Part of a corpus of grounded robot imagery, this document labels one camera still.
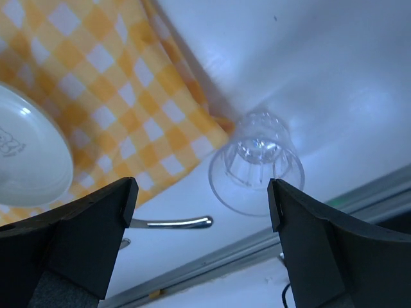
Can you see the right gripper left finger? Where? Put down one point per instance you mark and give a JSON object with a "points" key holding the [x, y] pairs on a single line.
{"points": [[65, 257]]}

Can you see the silver table knife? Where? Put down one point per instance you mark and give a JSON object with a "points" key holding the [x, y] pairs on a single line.
{"points": [[192, 223]]}

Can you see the yellow white checkered cloth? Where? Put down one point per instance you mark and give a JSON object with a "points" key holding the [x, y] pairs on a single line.
{"points": [[113, 78]]}

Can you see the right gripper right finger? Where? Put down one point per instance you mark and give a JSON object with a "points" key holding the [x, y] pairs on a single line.
{"points": [[334, 259]]}

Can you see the cream round plate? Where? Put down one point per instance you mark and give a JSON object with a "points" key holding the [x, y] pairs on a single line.
{"points": [[37, 166]]}

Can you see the silver fork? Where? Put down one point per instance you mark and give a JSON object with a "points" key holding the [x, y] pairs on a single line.
{"points": [[124, 243]]}

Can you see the clear plastic cup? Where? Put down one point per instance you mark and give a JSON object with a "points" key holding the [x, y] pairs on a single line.
{"points": [[259, 150]]}

